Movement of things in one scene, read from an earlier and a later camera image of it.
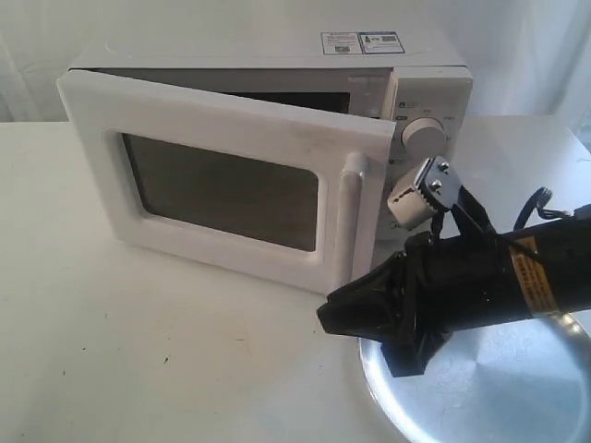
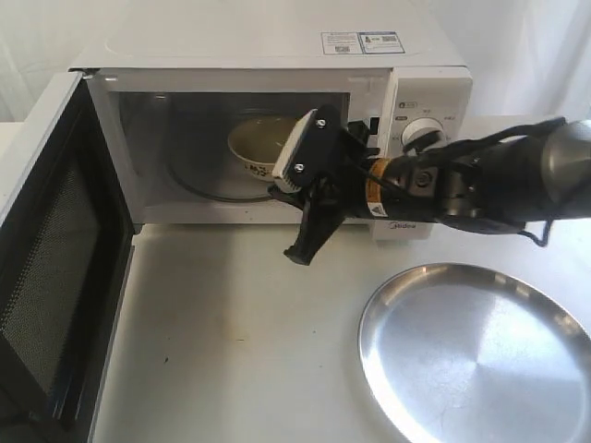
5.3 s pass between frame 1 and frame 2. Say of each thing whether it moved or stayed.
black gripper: moved
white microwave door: moved
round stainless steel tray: stayed
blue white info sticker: stayed
